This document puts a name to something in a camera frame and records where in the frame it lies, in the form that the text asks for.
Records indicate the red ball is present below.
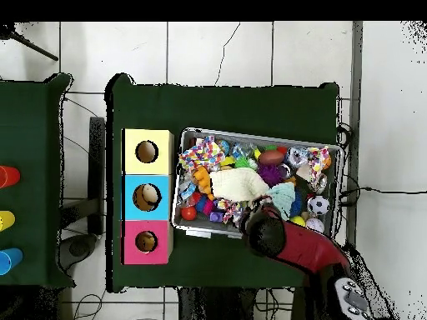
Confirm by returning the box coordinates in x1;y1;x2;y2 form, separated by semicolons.
180;204;198;223

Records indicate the orange plastic block toy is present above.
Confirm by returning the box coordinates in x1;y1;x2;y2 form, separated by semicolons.
192;166;214;201

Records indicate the yellow plastic cup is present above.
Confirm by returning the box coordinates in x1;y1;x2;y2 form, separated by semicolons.
0;210;16;233

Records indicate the purple spiky ball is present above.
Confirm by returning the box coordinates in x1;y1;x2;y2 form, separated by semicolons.
258;164;284;188

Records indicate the colourful polka dot fabric toy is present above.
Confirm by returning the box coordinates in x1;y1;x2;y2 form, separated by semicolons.
305;146;333;178

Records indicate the red plastic cup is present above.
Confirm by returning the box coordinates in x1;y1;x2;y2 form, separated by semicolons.
0;165;21;189

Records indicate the colourful patchwork fabric toy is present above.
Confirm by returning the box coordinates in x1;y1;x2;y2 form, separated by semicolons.
178;135;227;174

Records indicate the black white soccer ball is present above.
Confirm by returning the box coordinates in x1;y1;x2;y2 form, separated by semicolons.
307;194;331;218

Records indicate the brown football toy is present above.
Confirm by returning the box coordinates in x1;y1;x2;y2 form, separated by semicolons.
259;149;287;168

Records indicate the wooden box with three holes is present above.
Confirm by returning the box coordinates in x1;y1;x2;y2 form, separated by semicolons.
120;127;176;266

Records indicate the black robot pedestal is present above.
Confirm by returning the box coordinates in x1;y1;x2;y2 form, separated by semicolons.
178;286;294;320

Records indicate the cream yellow waffle cloth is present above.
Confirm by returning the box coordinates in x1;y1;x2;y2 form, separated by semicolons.
209;167;272;204

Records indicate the black equipment stand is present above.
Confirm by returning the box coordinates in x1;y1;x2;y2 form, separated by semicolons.
58;116;108;268

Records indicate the mint green waffle cloth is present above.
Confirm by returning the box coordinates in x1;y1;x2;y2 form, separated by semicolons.
266;182;298;222

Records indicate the black tripod leg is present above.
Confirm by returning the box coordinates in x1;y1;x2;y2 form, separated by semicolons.
0;22;60;63

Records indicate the white baseball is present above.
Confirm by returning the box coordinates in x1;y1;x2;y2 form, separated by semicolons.
306;217;326;234

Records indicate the clear plastic ball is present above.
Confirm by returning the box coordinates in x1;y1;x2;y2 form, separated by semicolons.
286;147;309;168

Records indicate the clear mesh bin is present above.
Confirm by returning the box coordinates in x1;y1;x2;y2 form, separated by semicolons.
171;127;344;247

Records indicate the blue plastic cup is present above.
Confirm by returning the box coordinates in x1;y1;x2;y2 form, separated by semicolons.
0;247;24;276

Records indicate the dark green table cloth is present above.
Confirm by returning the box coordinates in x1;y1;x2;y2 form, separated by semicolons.
0;72;73;288
106;72;341;293

